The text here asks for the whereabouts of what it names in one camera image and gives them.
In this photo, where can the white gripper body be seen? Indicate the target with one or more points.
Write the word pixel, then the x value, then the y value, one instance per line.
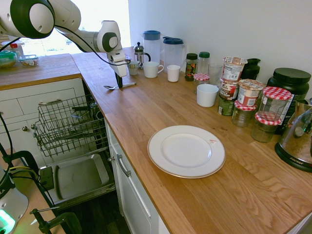
pixel 120 67

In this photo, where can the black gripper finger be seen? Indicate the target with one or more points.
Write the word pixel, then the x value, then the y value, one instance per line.
pixel 120 81
pixel 116 77

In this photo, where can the silver metal spoon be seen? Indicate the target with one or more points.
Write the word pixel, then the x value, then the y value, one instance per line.
pixel 111 87

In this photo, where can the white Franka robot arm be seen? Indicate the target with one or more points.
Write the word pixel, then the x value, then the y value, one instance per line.
pixel 68 12

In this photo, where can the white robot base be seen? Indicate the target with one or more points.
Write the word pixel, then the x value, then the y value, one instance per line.
pixel 11 200

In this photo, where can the open grey dishwasher door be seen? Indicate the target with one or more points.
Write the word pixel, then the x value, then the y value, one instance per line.
pixel 80 175

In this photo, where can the small patterned cup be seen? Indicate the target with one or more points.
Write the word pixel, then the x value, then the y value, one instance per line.
pixel 133 68

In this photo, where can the glass French press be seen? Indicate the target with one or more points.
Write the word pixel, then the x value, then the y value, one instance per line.
pixel 141 54

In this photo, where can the tall pitcher with blue lid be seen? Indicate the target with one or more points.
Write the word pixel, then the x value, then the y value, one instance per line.
pixel 151 47

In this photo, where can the black utensil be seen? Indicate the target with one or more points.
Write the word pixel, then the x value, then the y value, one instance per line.
pixel 80 109

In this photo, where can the white ribbed cup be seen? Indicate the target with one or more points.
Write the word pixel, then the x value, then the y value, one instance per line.
pixel 173 73

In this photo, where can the spouted pitcher with blue lid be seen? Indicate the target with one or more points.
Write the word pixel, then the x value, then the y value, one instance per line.
pixel 173 53

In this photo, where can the bright window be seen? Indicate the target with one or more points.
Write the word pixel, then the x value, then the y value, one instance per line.
pixel 97 14

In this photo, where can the spice jar with dark lid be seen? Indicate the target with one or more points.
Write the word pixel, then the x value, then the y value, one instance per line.
pixel 190 68

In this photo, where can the round silver cabinet knob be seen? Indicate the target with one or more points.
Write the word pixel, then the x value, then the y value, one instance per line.
pixel 111 159
pixel 32 126
pixel 24 128

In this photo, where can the small jar with gingham lid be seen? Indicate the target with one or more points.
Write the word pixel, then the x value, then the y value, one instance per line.
pixel 201 77

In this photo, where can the clear jar with green lid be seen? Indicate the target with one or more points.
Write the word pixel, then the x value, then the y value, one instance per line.
pixel 203 63

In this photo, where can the wide white cup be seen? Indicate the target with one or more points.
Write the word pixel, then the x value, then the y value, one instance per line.
pixel 207 96

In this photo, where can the clear plastic food container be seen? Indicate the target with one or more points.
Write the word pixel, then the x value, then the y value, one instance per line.
pixel 29 61

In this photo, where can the clear drinking glass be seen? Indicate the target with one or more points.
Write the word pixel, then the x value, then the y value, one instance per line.
pixel 215 73

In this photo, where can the white plate with gold rim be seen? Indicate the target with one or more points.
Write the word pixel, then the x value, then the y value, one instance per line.
pixel 186 151

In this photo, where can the white bottle with red cap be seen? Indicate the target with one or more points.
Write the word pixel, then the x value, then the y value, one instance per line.
pixel 17 48

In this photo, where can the white cabinet with drawers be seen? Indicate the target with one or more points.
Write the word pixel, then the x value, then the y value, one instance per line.
pixel 14 107

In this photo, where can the dark green cup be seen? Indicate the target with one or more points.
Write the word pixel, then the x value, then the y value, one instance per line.
pixel 225 106

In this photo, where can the oatmeal cup with red label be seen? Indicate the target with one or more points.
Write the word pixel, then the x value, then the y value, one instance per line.
pixel 228 89

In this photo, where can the container with green lid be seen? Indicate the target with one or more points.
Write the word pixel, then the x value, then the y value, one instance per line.
pixel 7 59

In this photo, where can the oatmeal cup with white label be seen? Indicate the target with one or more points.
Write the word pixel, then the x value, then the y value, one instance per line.
pixel 232 69

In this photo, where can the dark green clamp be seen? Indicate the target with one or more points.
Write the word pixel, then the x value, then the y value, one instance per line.
pixel 26 158
pixel 61 221

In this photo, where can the glass jar with gingham lid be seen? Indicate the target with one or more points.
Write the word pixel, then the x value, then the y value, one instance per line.
pixel 266 129
pixel 275 102
pixel 243 114

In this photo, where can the oatmeal cup with brown lid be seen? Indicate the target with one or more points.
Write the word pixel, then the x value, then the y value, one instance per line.
pixel 249 93

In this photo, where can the black vase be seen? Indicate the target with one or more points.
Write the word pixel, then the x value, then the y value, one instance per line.
pixel 252 69

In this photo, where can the large black tub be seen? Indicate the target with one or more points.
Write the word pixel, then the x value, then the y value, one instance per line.
pixel 291 81

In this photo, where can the steel electric kettle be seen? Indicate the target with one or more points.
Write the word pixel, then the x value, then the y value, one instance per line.
pixel 296 139

